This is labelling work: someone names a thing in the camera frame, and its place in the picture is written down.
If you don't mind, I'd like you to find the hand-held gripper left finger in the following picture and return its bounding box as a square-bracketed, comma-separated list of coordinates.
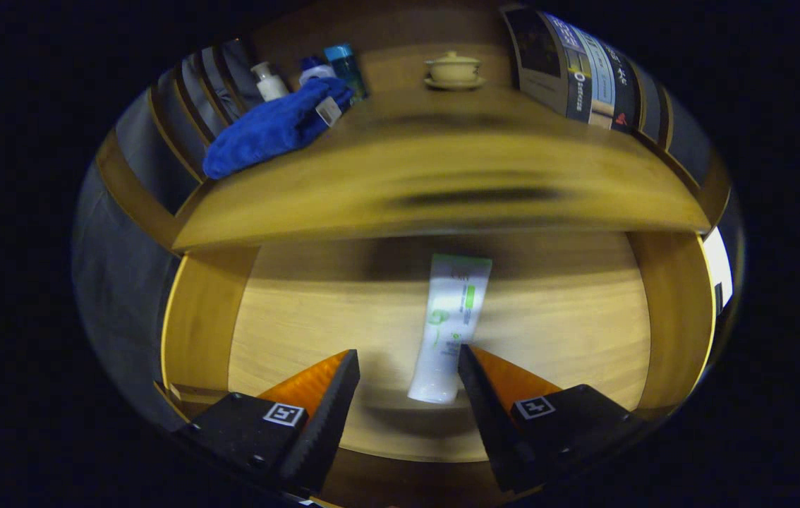
[174, 349, 361, 498]

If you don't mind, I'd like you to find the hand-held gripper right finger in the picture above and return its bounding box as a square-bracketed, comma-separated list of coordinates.
[458, 344, 651, 493]

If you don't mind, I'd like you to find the wooden drawer with black knob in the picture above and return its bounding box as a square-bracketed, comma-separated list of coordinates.
[153, 229, 718, 507]

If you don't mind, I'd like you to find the white tube with green print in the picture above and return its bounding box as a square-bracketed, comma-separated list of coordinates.
[407, 254, 493, 404]

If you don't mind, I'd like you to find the wooden countertop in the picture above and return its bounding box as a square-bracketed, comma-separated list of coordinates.
[173, 88, 713, 251]

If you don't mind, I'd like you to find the white side cabinet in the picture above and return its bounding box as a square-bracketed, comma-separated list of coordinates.
[702, 226, 734, 311]

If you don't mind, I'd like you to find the wooden cabinet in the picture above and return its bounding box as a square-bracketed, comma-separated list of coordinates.
[93, 0, 732, 251]

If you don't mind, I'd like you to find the blue folded towel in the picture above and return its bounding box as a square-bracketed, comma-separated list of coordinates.
[202, 76, 355, 180]

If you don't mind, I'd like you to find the white pump bottle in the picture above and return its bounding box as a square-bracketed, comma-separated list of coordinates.
[250, 61, 289, 102]

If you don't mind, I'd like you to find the white bottle with blue cap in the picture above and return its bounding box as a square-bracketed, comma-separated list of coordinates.
[299, 56, 337, 85]

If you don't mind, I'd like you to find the teal bottle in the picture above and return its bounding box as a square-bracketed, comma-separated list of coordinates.
[323, 44, 370, 107]

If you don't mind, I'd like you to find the beige lidded teacup with saucer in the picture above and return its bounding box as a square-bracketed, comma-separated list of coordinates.
[424, 50, 487, 90]

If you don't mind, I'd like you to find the book with black spine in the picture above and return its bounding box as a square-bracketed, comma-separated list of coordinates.
[583, 28, 639, 135]

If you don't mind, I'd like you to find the book with pale spine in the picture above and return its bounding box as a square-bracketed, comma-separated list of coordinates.
[545, 11, 616, 129]

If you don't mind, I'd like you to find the book with blue spine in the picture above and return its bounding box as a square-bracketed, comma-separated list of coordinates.
[502, 7, 595, 124]

